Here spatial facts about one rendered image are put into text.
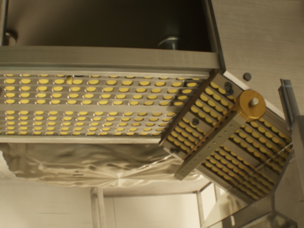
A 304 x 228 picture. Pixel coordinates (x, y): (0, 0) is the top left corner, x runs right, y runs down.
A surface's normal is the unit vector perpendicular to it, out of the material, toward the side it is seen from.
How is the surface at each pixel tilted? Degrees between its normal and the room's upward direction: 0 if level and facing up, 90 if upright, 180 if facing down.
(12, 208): 90
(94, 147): 77
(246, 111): 90
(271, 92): 90
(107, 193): 0
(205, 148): 38
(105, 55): 90
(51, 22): 0
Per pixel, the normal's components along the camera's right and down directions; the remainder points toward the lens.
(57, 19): 0.11, 0.92
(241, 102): 0.25, -0.40
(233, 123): -0.51, 0.72
